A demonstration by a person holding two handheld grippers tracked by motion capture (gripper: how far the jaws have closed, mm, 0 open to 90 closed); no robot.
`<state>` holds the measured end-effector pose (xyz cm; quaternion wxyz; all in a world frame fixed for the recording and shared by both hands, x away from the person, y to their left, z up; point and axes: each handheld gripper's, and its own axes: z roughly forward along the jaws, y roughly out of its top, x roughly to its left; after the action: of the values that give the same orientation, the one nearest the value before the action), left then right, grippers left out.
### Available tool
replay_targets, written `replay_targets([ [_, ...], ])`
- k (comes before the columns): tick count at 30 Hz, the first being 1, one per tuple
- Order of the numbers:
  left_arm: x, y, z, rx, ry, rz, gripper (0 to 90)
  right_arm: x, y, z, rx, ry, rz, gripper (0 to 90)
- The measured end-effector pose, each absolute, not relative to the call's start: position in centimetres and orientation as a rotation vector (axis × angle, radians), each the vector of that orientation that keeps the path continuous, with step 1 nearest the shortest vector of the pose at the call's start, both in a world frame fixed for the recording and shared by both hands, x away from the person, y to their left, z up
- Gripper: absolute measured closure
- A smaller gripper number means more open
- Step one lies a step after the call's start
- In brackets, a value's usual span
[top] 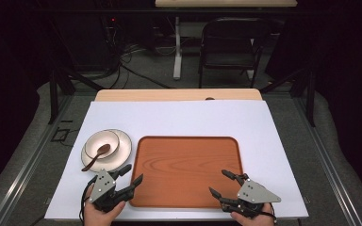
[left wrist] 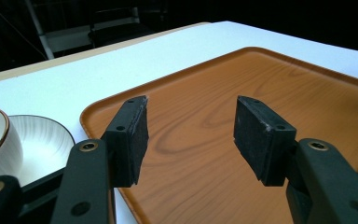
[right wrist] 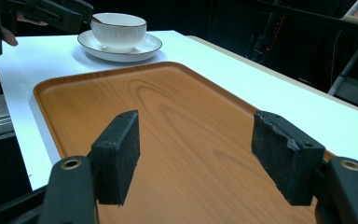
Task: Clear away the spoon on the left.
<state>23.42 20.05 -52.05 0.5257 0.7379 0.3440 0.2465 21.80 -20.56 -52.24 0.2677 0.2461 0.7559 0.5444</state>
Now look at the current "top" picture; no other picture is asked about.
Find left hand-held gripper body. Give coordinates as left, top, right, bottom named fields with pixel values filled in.
left=89, top=169, right=130, bottom=213

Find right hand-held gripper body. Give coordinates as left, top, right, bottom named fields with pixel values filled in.
left=220, top=178, right=282, bottom=219

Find person's right hand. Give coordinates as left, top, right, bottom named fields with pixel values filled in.
left=230, top=202, right=276, bottom=226

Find person's left hand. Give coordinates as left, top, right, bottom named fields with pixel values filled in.
left=83, top=185, right=127, bottom=226

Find white plate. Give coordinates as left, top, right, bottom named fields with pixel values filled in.
left=80, top=128, right=133, bottom=173

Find brown wooden spoon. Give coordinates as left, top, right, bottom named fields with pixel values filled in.
left=81, top=143, right=111, bottom=172

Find white bowl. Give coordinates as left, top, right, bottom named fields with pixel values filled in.
left=84, top=129, right=121, bottom=160

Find brown wooden tray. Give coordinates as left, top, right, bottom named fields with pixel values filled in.
left=128, top=135, right=244, bottom=209

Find white mat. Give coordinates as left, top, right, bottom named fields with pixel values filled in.
left=44, top=100, right=309, bottom=220

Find black metal stand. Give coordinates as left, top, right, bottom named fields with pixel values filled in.
left=47, top=65, right=105, bottom=125
left=258, top=65, right=317, bottom=128

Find black folding chair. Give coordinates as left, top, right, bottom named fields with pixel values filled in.
left=197, top=16, right=272, bottom=89

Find white desk leg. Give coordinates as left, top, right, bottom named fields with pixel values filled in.
left=173, top=16, right=183, bottom=81

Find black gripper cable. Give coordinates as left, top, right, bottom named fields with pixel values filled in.
left=257, top=202, right=278, bottom=224
left=78, top=174, right=99, bottom=226

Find black floor cables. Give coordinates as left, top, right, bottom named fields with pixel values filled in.
left=100, top=15, right=177, bottom=90

